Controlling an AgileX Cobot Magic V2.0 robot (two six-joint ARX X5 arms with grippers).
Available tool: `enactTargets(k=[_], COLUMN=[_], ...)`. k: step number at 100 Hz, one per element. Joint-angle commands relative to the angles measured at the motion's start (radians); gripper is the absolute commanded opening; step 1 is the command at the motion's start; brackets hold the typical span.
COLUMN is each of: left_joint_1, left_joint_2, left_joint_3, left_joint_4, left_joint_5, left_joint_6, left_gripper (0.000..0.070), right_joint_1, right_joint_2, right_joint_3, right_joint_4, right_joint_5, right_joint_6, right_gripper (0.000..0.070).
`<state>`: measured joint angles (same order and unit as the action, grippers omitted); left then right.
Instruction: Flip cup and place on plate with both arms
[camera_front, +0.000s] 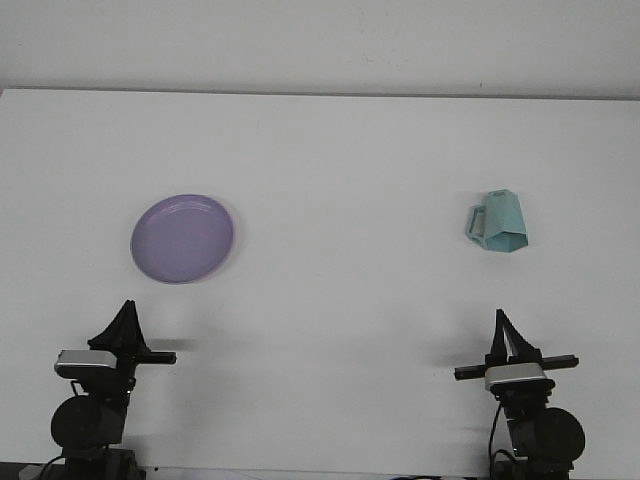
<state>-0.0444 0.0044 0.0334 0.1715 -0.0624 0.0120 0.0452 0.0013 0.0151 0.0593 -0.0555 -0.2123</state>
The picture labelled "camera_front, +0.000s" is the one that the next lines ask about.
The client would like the pale blue hexagonal cup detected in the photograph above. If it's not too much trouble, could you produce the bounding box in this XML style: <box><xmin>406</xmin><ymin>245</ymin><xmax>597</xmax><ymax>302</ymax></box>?
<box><xmin>464</xmin><ymin>188</ymin><xmax>530</xmax><ymax>255</ymax></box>

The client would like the pale purple round plate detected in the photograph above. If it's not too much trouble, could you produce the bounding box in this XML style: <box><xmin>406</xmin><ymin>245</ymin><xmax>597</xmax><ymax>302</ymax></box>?
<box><xmin>129</xmin><ymin>193</ymin><xmax>236</xmax><ymax>286</ymax></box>

